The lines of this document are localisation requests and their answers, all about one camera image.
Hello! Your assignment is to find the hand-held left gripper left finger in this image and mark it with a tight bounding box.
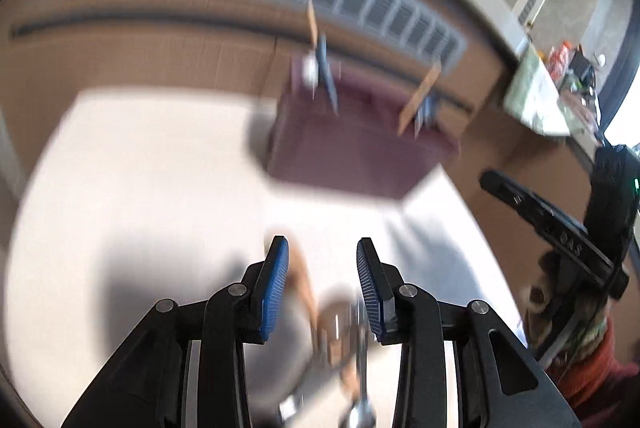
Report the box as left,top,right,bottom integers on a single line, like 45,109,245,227
62,235,290,428

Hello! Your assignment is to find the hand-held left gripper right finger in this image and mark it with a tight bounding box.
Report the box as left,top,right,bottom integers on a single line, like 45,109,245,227
356,237,581,428

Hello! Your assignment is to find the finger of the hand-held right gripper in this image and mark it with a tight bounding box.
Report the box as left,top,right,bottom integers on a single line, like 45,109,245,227
479,169,591,254

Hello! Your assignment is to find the brown wooden spoon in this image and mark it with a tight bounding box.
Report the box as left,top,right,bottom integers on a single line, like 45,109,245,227
287,241,322,335

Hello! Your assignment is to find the maroon plastic utensil holder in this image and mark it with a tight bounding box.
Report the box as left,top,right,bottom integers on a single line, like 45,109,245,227
264,58,462,201

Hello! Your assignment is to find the light wooden-handled utensil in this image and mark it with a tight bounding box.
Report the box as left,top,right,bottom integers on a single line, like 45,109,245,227
398,62,443,135

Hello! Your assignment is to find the grey rice paddle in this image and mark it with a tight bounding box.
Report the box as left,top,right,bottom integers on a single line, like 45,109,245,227
315,34,342,115

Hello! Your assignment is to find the white plastic spoon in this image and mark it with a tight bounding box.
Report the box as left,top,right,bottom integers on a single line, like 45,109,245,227
302,56,319,90

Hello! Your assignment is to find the wooden chopstick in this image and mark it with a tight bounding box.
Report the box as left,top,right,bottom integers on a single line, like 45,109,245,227
306,0,321,55

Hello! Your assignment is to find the person's red-sleeved right forearm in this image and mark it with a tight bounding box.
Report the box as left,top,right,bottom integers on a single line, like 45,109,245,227
550,321,640,428

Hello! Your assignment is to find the person's right hand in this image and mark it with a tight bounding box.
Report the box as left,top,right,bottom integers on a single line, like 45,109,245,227
522,252,609,359

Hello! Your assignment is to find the green checked towel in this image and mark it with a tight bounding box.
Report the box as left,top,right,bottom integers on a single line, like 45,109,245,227
502,46,599,140

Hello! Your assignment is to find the bottle of red chilies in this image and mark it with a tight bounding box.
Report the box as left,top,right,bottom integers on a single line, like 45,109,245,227
547,41,572,75

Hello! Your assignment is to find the white tablecloth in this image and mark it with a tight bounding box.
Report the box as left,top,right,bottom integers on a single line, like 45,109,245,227
2,91,529,428

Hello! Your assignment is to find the brown wooden cabinet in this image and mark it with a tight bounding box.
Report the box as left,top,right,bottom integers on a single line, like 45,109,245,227
0,0,601,259

